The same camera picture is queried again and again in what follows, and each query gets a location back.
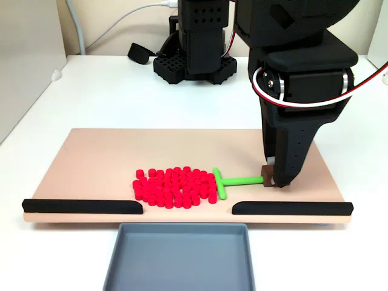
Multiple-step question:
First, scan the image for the green T-shaped pusher tool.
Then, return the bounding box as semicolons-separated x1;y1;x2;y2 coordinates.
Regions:
212;165;275;201

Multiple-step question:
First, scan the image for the black clamp piece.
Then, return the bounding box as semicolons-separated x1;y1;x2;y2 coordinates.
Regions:
127;42;152;65

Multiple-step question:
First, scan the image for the grey plastic tray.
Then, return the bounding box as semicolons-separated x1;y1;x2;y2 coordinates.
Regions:
102;222;257;291

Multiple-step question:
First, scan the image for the peach flat board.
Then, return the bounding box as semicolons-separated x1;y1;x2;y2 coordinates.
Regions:
22;127;354;226

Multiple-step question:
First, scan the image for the white red wrist servo cable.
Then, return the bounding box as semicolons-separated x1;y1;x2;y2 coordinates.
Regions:
252;60;388;109

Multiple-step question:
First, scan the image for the black edge rail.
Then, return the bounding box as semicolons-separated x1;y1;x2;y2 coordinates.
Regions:
232;200;355;216
21;198;144;215

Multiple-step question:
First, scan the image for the red white black servo cable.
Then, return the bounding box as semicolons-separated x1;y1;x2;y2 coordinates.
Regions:
222;0;239;59

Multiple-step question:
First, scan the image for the white USB cable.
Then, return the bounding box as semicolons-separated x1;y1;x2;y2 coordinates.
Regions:
85;0;178;52

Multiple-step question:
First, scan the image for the grey cable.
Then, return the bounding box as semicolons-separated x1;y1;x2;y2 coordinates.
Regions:
66;0;86;56

